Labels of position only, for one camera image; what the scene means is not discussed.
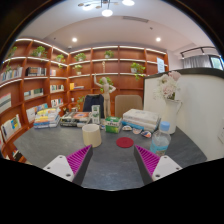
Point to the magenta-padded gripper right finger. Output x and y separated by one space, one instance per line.
166 166

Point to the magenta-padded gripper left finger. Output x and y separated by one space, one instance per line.
58 166

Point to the clear water bottle blue cap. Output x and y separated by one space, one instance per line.
160 141

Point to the small snack packet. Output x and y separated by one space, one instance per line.
127 128
137 131
146 134

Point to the cream cylindrical cup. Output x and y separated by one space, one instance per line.
91 136

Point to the flat round red coaster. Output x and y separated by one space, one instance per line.
124 142

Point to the stack of colourful books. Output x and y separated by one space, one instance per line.
46 118

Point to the stack of dark books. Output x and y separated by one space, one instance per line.
75 118

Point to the white jug vase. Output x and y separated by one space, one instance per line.
170 115

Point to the tall green white carton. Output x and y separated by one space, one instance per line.
95 115

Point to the green and white box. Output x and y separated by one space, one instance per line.
113 125

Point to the dark chair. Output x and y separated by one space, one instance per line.
93 102

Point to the beige chair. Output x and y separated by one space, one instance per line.
128 104

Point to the pink and white flower bouquet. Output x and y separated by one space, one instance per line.
166 86

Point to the wooden artist mannequin figure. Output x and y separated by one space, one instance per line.
106 96

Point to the grey window curtain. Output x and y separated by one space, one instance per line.
196 61

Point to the ceiling chandelier lamp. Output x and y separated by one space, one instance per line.
106 12

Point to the wooden wall shelf unit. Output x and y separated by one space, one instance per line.
126 83

